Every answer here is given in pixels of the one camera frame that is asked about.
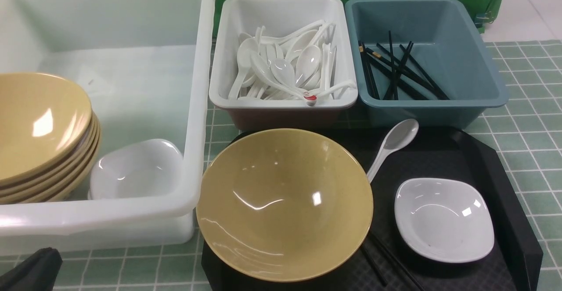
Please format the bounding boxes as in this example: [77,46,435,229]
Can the yellow noodle bowl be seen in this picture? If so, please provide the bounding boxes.
[195,128,374,283]

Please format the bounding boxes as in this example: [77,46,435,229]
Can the white soup spoon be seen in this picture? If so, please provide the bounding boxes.
[367,119,419,183]

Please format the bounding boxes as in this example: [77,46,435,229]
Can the black chopstick gold band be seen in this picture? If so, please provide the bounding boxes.
[368,231,425,291]

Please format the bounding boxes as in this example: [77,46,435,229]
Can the white square dish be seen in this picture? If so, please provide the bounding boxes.
[394,177,494,264]
[88,139,183,200]

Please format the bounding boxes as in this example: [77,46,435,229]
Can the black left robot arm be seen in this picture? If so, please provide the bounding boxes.
[0,248,63,291]

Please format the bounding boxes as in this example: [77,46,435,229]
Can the white spoon red dot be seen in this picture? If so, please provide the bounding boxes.
[302,80,357,106]

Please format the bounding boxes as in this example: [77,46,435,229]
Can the white spoon center of bin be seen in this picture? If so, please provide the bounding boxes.
[295,45,321,87]

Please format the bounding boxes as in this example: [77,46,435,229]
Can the white spoon of bin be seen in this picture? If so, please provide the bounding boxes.
[295,45,321,87]
[227,37,259,100]

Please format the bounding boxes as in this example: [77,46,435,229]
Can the white spoon left of bin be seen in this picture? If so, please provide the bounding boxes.
[227,37,259,100]

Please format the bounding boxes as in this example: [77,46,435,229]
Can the black chopstick in bin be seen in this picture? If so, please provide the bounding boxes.
[388,30,399,100]

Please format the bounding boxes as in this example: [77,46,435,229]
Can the white spoon bin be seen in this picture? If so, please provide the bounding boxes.
[209,0,359,131]

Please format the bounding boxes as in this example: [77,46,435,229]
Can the black chopstick gold tip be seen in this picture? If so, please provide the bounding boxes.
[363,47,429,101]

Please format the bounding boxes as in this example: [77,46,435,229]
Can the white square dish in tub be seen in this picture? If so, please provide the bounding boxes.
[88,139,183,200]

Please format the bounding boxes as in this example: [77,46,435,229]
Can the large translucent white tub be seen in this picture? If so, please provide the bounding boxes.
[1,0,215,256]

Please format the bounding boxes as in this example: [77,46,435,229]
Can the black serving tray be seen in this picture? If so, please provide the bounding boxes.
[201,127,543,291]

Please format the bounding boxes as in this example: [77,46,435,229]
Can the blue-grey chopstick bin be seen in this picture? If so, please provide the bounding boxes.
[345,0,508,129]

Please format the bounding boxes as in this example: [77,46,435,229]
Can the stack of yellow bowls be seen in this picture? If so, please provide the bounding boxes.
[0,72,101,205]

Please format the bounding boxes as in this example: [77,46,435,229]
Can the green checked tablecloth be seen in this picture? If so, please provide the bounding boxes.
[55,40,562,291]

